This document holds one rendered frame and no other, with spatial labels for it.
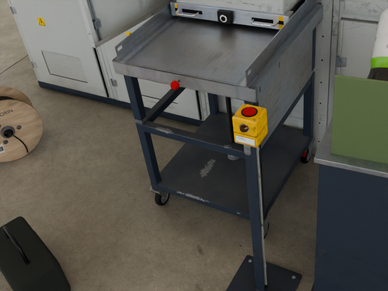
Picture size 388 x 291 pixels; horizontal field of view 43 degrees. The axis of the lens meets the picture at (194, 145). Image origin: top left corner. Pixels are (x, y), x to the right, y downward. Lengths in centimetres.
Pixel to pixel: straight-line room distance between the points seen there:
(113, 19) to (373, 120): 122
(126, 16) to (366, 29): 102
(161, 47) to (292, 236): 102
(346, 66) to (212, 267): 106
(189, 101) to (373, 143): 154
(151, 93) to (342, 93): 174
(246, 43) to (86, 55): 144
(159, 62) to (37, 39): 163
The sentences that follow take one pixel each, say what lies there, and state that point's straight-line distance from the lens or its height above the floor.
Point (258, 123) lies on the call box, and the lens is 148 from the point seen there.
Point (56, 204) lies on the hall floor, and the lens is 271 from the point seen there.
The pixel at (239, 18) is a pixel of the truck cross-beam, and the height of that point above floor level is 89.
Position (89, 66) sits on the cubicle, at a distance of 322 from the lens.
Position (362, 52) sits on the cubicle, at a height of 66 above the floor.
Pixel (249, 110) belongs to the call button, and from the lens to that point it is 149.
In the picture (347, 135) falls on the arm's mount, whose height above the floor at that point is 83.
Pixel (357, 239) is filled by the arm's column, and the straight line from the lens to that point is 178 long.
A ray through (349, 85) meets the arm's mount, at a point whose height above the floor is 100.
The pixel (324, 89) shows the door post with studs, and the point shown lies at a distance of 245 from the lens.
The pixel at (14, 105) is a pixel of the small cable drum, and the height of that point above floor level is 34.
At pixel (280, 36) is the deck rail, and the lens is 191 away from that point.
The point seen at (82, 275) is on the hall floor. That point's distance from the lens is 235.
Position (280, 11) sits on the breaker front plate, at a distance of 199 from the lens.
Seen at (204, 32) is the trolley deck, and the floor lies 85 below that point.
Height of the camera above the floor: 178
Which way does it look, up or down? 39 degrees down
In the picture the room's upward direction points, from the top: 9 degrees counter-clockwise
